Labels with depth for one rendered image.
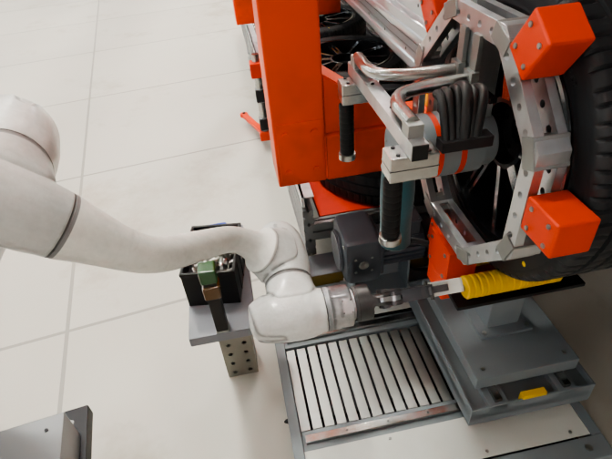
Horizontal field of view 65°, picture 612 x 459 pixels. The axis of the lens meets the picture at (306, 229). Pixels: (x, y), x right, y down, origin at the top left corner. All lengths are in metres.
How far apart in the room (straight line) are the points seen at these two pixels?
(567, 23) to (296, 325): 0.67
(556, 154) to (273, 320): 0.57
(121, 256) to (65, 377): 1.20
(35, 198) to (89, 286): 1.52
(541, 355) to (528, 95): 0.85
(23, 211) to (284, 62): 0.87
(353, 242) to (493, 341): 0.49
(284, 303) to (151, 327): 1.06
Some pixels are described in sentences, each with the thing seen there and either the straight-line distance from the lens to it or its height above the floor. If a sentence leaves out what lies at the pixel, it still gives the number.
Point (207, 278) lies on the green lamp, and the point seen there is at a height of 0.64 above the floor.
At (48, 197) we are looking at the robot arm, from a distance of 0.72.
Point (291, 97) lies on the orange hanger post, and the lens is 1.42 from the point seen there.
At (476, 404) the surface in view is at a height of 0.15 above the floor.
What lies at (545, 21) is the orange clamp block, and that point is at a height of 1.15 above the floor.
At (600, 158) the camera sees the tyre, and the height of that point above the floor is 0.96.
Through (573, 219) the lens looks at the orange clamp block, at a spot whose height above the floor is 0.88.
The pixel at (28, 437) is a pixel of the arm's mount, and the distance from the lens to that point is 1.30.
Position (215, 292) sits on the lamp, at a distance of 1.12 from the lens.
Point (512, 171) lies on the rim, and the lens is 1.14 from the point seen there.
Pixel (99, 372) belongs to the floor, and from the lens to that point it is 1.88.
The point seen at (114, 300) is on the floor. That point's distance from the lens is 2.10.
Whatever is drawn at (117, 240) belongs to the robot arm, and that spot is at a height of 0.94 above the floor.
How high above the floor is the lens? 1.37
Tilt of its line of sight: 38 degrees down
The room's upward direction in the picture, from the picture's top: 5 degrees counter-clockwise
